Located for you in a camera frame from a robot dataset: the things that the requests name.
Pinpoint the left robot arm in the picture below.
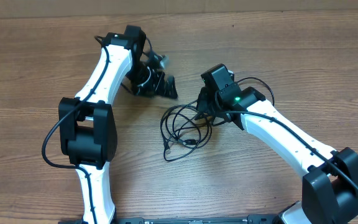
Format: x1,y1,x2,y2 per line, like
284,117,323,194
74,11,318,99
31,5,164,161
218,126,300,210
57,25,178,223

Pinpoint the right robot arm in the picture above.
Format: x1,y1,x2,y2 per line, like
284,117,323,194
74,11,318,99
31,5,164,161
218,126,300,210
196,64,358,224

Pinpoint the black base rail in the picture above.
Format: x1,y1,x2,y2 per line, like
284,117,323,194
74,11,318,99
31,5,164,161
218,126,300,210
57,213,335,224

